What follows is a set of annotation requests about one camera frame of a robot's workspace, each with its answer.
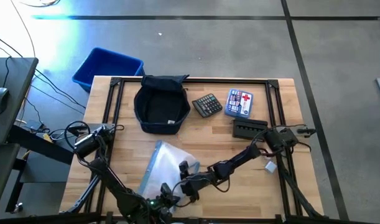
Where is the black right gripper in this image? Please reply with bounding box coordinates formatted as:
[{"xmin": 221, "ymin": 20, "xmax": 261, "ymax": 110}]
[{"xmin": 177, "ymin": 173, "xmax": 218, "ymax": 202}]

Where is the clear pouch with blue zipper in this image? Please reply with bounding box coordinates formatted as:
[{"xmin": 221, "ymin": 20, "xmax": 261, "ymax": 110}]
[{"xmin": 136, "ymin": 139, "xmax": 201, "ymax": 205}]

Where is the dark blue backpack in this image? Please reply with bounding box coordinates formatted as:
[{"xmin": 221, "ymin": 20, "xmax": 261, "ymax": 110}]
[{"xmin": 133, "ymin": 74, "xmax": 192, "ymax": 136}]

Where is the black calculator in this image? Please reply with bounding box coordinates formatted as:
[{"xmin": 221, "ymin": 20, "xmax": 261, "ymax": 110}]
[{"xmin": 192, "ymin": 93, "xmax": 223, "ymax": 119}]

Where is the black slotted case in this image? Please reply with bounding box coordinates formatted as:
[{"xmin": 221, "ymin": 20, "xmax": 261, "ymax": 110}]
[{"xmin": 232, "ymin": 116, "xmax": 269, "ymax": 141}]

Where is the small white packet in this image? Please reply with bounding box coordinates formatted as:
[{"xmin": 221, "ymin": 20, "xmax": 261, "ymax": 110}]
[{"xmin": 264, "ymin": 161, "xmax": 278, "ymax": 174}]

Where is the blue first aid kit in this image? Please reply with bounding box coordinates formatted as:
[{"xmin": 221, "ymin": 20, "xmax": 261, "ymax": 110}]
[{"xmin": 224, "ymin": 88, "xmax": 254, "ymax": 119}]

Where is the black clamp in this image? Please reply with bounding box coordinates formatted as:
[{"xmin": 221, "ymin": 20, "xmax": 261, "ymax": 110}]
[{"xmin": 297, "ymin": 126, "xmax": 317, "ymax": 138}]

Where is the blue plastic bin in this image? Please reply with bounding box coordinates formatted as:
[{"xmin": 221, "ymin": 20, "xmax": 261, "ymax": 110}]
[{"xmin": 72, "ymin": 47, "xmax": 146, "ymax": 93}]

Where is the low black desk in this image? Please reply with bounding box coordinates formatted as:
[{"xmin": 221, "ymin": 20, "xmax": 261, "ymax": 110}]
[{"xmin": 0, "ymin": 142, "xmax": 21, "ymax": 218}]

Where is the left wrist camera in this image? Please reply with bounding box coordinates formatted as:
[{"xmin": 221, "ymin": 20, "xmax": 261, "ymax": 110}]
[{"xmin": 160, "ymin": 182, "xmax": 172, "ymax": 198}]

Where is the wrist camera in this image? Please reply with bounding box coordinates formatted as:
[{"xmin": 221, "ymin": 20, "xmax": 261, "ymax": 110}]
[
  {"xmin": 160, "ymin": 182, "xmax": 172, "ymax": 198},
  {"xmin": 178, "ymin": 160, "xmax": 191, "ymax": 180}
]

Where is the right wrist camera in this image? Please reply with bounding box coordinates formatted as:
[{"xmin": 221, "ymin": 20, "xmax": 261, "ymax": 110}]
[{"xmin": 178, "ymin": 160, "xmax": 191, "ymax": 180}]

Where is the black aluminium table frame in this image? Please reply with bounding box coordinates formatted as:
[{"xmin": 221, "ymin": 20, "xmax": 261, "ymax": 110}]
[{"xmin": 58, "ymin": 77, "xmax": 326, "ymax": 224}]

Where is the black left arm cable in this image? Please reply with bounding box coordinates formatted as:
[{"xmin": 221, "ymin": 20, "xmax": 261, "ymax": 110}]
[{"xmin": 64, "ymin": 120, "xmax": 91, "ymax": 147}]

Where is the black desk leg frame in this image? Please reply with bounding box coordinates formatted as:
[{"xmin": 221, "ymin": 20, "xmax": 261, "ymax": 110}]
[{"xmin": 4, "ymin": 124, "xmax": 75, "ymax": 214}]

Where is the black floor cable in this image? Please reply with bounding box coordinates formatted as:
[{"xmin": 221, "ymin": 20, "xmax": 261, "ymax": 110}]
[{"xmin": 0, "ymin": 29, "xmax": 86, "ymax": 110}]

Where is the black mouse cable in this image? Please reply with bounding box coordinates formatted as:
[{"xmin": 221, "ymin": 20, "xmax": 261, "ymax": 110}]
[{"xmin": 2, "ymin": 55, "xmax": 12, "ymax": 90}]

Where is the thin grey floor cable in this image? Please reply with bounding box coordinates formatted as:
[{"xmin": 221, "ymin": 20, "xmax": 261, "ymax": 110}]
[{"xmin": 9, "ymin": 0, "xmax": 37, "ymax": 58}]

